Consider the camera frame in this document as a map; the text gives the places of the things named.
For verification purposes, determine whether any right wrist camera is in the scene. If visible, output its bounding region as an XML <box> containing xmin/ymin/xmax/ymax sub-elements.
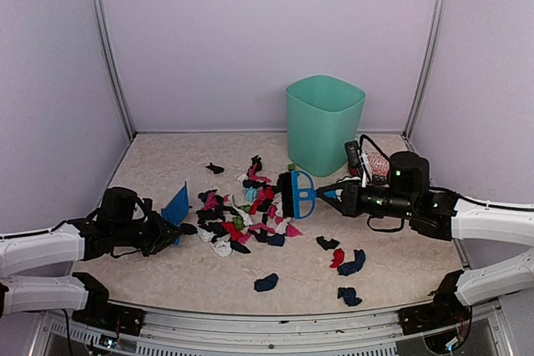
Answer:
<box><xmin>344</xmin><ymin>140</ymin><xmax>372</xmax><ymax>185</ymax></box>

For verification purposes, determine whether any blue hand brush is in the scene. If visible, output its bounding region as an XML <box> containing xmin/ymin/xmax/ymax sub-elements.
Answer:
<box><xmin>276</xmin><ymin>170</ymin><xmax>318</xmax><ymax>220</ymax></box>

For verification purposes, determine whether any aluminium frame post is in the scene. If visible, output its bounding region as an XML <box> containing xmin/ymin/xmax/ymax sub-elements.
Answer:
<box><xmin>403</xmin><ymin>0</ymin><xmax>446</xmax><ymax>143</ymax></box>
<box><xmin>90</xmin><ymin>0</ymin><xmax>137</xmax><ymax>143</ymax></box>

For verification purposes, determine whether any navy scrap front right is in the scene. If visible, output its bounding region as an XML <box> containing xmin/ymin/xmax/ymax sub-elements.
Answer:
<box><xmin>337</xmin><ymin>287</ymin><xmax>362</xmax><ymax>307</ymax></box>

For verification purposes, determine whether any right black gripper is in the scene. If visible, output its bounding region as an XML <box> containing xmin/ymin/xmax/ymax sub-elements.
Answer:
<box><xmin>317</xmin><ymin>179</ymin><xmax>417</xmax><ymax>219</ymax></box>

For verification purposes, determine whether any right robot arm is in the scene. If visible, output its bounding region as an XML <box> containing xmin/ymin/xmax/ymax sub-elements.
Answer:
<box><xmin>316</xmin><ymin>151</ymin><xmax>533</xmax><ymax>326</ymax></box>

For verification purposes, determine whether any red paper scrap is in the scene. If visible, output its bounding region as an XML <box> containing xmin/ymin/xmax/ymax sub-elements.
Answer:
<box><xmin>330</xmin><ymin>248</ymin><xmax>345</xmax><ymax>269</ymax></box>

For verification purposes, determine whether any black scrap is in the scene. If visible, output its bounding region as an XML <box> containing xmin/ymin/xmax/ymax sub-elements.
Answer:
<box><xmin>316</xmin><ymin>236</ymin><xmax>340</xmax><ymax>251</ymax></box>
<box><xmin>179</xmin><ymin>223</ymin><xmax>198</xmax><ymax>235</ymax></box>

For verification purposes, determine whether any front aluminium rail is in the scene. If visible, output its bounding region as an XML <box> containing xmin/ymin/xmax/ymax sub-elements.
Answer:
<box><xmin>29</xmin><ymin>302</ymin><xmax>512</xmax><ymax>355</ymax></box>

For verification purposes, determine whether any black scrap left front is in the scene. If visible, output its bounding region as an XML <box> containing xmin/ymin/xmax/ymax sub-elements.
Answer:
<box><xmin>179</xmin><ymin>223</ymin><xmax>198</xmax><ymax>235</ymax></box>

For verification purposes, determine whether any left aluminium frame post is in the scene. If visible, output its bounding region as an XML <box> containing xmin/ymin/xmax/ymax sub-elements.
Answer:
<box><xmin>90</xmin><ymin>0</ymin><xmax>137</xmax><ymax>143</ymax></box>

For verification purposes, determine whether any navy curved scrap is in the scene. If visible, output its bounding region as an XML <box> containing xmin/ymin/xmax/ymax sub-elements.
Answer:
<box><xmin>337</xmin><ymin>249</ymin><xmax>366</xmax><ymax>276</ymax></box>

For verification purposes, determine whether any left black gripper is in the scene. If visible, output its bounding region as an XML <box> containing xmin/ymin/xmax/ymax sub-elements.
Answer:
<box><xmin>113</xmin><ymin>210</ymin><xmax>183</xmax><ymax>257</ymax></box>

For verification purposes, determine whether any blue dustpan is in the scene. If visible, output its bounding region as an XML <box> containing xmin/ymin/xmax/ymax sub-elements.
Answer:
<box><xmin>161</xmin><ymin>183</ymin><xmax>189</xmax><ymax>227</ymax></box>

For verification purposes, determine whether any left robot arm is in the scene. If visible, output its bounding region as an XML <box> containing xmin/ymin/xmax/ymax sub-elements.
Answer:
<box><xmin>1</xmin><ymin>187</ymin><xmax>196</xmax><ymax>327</ymax></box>

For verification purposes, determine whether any white scrap front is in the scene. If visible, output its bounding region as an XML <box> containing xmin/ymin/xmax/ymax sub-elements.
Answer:
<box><xmin>197</xmin><ymin>228</ymin><xmax>215</xmax><ymax>243</ymax></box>

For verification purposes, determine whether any red patterned bowl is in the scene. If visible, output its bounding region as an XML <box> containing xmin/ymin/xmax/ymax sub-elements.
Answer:
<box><xmin>348</xmin><ymin>151</ymin><xmax>390</xmax><ymax>186</ymax></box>

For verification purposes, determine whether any black scrap right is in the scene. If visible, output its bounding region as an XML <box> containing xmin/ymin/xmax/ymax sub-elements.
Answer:
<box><xmin>316</xmin><ymin>236</ymin><xmax>340</xmax><ymax>251</ymax></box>

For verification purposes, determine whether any teal plastic waste bin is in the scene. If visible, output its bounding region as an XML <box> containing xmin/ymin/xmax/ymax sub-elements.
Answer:
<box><xmin>286</xmin><ymin>75</ymin><xmax>366</xmax><ymax>178</ymax></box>

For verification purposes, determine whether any navy scrap front centre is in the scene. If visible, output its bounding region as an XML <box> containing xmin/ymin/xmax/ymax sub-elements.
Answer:
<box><xmin>254</xmin><ymin>273</ymin><xmax>279</xmax><ymax>293</ymax></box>

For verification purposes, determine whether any right aluminium frame post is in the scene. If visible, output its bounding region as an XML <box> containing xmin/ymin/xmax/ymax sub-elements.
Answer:
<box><xmin>403</xmin><ymin>0</ymin><xmax>446</xmax><ymax>143</ymax></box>

